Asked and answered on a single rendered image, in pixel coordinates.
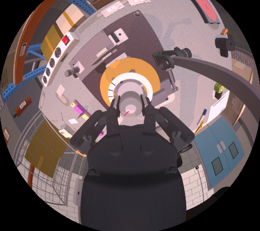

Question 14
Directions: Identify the beige cardboard box yellow tape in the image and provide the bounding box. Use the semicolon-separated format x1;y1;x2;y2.
55;3;86;35

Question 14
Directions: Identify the black lever pivot bracket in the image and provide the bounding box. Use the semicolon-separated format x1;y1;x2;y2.
152;46;193;71

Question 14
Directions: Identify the orange dial disc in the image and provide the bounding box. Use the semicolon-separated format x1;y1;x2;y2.
99;58;161;112

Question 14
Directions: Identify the blank aluminium tag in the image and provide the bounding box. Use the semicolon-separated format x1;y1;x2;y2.
90;49;119;66

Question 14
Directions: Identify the blue double door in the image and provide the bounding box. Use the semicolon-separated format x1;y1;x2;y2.
192;115;245;188

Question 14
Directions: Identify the grey wall box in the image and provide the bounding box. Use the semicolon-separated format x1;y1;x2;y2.
73;177;82;206

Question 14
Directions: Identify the green tape dispenser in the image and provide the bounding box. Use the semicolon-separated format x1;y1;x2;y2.
213;82;227;100

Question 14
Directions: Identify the grey wire cage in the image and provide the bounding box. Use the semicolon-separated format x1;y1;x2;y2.
14;112;82;206

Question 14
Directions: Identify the grey tray with red disc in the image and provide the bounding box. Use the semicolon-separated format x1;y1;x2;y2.
186;0;221;25

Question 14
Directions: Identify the large yellow box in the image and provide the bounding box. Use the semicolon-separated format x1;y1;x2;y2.
24;121;68;179

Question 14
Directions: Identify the dark brown embossing machine base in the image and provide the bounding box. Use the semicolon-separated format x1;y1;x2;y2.
68;9;180;114

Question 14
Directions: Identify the black handheld device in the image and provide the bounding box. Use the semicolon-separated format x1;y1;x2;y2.
215;36;236;58

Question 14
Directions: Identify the grey carriage handle knob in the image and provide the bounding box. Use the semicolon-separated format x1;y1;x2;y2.
64;66;81;78

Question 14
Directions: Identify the white letter ring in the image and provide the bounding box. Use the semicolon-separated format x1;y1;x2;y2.
107;72;154;106

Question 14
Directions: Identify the pale cardboard box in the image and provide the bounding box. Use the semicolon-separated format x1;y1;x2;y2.
231;59;254;86

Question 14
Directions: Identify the grey punch block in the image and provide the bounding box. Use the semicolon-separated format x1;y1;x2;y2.
151;78;178;108

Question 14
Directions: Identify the orange rack beam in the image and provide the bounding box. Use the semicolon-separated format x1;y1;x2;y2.
13;0;60;87

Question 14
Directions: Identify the grey knurled dial knob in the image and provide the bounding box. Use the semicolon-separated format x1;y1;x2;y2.
118;91;144;117

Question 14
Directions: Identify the white tag clamp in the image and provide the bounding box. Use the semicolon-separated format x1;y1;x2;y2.
107;28;130;45

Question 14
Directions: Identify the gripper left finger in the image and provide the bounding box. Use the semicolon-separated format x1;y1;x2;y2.
69;94;121;151

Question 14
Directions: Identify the white bench label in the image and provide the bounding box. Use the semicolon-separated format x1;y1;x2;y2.
100;1;125;18
126;0;151;6

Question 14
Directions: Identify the white paper sheet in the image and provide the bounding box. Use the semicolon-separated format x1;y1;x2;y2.
206;90;230;124

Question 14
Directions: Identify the grey carriage plate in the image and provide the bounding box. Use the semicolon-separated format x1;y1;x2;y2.
69;29;130;82

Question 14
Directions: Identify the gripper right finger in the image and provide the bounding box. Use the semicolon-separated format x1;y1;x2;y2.
140;95;195;153

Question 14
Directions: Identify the blue white marker pen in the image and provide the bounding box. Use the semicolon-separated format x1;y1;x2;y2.
196;108;208;126

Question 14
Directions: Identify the white power strip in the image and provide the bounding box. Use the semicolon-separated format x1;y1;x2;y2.
41;31;80;88

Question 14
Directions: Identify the white paper note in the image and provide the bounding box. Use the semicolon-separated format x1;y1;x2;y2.
55;83;66;98

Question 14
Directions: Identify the red fire extinguisher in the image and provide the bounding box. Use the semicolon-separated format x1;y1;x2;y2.
12;96;33;118

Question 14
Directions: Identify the orange white wall sign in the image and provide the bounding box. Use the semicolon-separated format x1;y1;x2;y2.
3;127;10;145

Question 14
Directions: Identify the brown cardboard box printed label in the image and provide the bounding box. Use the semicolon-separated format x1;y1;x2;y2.
225;91;247;126

